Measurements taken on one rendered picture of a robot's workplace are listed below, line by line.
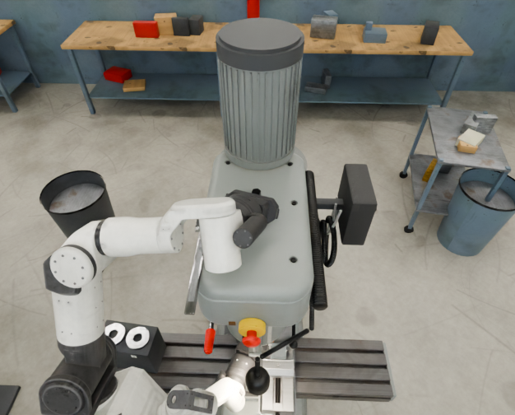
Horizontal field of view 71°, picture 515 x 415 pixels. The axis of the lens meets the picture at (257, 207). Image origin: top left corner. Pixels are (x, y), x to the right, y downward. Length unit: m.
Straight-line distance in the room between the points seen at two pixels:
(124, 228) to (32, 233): 3.21
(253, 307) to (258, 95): 0.46
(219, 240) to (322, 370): 1.17
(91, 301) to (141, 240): 0.19
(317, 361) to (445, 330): 1.58
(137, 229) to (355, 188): 0.76
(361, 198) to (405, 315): 1.96
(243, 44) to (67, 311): 0.64
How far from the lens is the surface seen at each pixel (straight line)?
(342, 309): 2.93
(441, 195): 3.55
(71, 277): 0.71
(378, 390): 1.71
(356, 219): 1.21
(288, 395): 1.57
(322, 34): 4.58
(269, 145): 0.93
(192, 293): 0.74
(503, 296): 3.49
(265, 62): 0.81
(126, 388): 0.95
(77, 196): 3.22
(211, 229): 0.60
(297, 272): 0.76
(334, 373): 1.69
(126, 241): 0.66
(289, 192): 0.92
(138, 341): 1.58
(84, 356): 0.85
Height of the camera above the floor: 2.52
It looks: 46 degrees down
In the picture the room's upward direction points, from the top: straight up
